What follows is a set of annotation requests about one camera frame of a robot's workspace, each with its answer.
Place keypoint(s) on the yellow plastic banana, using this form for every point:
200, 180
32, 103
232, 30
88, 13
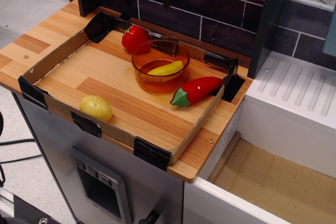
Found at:
167, 69

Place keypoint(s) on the cardboard fence with black tape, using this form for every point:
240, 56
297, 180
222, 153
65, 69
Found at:
94, 62

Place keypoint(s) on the transparent orange plastic pot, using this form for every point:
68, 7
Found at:
162, 51

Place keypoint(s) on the red toy chili pepper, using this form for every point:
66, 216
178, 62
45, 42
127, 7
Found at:
194, 90

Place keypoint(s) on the yellow toy potato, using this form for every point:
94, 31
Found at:
96, 106

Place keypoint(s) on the grey toy dishwasher panel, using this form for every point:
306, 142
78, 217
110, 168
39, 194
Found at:
104, 189

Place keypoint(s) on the white toy sink unit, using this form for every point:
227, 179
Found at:
276, 161

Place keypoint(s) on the dark grey vertical post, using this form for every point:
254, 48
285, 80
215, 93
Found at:
267, 29

